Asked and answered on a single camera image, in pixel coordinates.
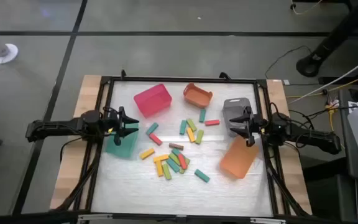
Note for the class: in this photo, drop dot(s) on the black floor stand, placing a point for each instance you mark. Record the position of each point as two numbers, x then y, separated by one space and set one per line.
331 40

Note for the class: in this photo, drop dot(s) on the silver frame bracket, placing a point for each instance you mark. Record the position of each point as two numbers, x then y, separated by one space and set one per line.
267 221
95 217

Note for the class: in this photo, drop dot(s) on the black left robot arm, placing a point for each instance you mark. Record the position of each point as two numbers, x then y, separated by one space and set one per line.
57 126

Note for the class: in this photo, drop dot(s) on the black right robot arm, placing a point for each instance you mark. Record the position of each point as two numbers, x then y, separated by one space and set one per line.
306 135

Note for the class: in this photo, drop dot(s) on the teal wooden block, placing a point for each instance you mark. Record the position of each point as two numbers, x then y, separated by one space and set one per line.
202 175
176 151
152 128
172 165
183 127
202 115

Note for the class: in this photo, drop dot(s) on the pink plastic bin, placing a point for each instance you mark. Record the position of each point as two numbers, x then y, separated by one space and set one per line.
152 100

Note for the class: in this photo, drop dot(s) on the white work surface sheet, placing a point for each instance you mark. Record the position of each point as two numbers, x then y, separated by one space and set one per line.
129 193

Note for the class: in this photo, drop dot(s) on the small silver-rimmed camera box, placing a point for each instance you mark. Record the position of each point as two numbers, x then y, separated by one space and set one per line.
181 218

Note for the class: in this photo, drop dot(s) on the teal translucent bin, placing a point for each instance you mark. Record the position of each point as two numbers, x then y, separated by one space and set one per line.
126 148

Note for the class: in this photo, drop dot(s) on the yellow plug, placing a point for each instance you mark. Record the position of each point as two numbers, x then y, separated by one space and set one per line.
331 110

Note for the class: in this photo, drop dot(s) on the green wooden block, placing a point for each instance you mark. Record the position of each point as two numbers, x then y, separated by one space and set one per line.
175 158
199 136
166 171
191 124
188 161

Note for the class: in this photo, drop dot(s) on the yellow wooden block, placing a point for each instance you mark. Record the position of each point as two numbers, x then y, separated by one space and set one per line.
147 153
161 158
190 134
159 168

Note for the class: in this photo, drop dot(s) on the orange translucent bin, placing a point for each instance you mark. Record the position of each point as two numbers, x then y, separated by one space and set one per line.
238 158

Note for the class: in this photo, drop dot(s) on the grey translucent bin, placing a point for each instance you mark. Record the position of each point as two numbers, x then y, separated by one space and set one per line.
235 109

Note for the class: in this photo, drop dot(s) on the black side desk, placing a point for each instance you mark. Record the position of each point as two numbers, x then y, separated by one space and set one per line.
353 174

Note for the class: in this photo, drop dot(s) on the brown wooden block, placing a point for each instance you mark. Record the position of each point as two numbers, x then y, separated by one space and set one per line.
176 146

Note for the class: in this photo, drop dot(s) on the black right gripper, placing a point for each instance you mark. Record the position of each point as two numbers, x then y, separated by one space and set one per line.
257 124

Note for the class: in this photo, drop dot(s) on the black metal table frame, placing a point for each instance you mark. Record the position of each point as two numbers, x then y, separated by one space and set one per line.
185 79

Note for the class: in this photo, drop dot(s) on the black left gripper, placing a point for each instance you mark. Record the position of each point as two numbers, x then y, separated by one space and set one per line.
112 121

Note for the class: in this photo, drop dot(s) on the red wooden block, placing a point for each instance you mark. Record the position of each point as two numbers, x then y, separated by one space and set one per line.
182 161
212 122
155 139

